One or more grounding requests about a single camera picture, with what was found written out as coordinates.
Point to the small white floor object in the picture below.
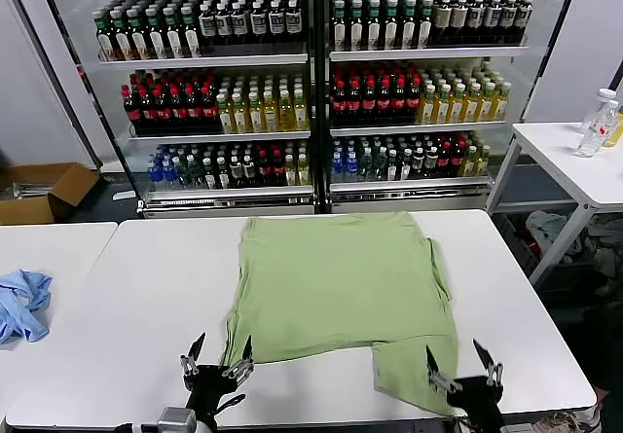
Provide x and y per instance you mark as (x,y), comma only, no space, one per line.
(124,195)

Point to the patterned cloth heap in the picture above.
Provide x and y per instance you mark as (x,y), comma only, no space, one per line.
(564,423)

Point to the white side table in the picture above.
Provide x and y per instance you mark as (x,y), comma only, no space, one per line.
(555,160)

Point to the small yellow drink bottle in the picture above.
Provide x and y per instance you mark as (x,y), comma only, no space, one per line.
(290,171)
(482,161)
(303,170)
(469,163)

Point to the small green clear bottle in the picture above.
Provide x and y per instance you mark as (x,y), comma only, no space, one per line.
(182,174)
(378,167)
(365,167)
(195,174)

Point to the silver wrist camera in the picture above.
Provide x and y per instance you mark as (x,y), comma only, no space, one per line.
(516,429)
(175,421)

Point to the small red-capped cola bottle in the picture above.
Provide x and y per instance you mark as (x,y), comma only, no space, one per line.
(444,161)
(457,160)
(263,170)
(277,170)

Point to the clear bottle red label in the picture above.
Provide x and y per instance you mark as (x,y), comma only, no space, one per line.
(594,136)

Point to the small blue water bottle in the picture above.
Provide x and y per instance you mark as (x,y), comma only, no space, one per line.
(337,168)
(155,174)
(351,168)
(169,174)

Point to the green-capped white label bottle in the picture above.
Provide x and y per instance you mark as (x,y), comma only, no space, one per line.
(122,41)
(425,30)
(105,41)
(139,41)
(191,39)
(391,31)
(373,31)
(157,40)
(408,30)
(356,31)
(339,31)
(174,39)

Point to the crumpled light blue cloth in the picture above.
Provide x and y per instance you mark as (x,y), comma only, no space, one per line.
(24,306)

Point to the dark bottle blue-white label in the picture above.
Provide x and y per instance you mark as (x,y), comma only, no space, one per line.
(292,20)
(507,15)
(208,25)
(223,25)
(523,14)
(258,22)
(275,21)
(491,16)
(475,16)
(238,24)

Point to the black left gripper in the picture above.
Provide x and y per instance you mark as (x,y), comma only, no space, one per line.
(207,389)

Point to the dark bottle beige label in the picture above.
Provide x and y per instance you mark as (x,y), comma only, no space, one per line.
(458,16)
(442,17)

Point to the mixed clothes heap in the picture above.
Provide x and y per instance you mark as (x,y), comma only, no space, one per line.
(606,258)

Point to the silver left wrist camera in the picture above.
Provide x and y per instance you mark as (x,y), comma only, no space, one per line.
(175,421)

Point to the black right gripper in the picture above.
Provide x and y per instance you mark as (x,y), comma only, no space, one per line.
(479,401)

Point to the open cardboard box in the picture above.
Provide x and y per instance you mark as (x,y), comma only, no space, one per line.
(63,185)

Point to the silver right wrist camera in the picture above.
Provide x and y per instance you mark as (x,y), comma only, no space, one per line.
(516,429)

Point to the black storage crate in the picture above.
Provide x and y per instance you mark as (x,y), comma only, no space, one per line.
(518,245)

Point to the clear bottle white cap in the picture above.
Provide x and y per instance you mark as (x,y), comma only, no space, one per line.
(606,94)

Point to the glass drinks cooler shelf unit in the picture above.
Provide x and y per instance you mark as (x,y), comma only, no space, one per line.
(219,58)
(428,53)

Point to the silvery metal parts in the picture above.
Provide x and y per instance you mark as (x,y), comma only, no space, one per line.
(24,191)

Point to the light green polo shirt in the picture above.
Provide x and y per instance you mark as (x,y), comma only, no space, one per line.
(340,282)

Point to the small dark drink bottle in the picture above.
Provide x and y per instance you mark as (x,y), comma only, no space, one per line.
(209,174)
(417,165)
(430,164)
(236,172)
(392,166)
(249,171)
(405,166)
(223,173)

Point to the yellow tea bottle green label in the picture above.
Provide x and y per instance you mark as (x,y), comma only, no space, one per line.
(286,113)
(441,107)
(456,107)
(240,116)
(501,103)
(225,117)
(271,114)
(471,106)
(427,108)
(302,112)
(255,115)
(486,105)

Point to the grey white garment heap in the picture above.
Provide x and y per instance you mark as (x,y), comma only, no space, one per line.
(547,228)

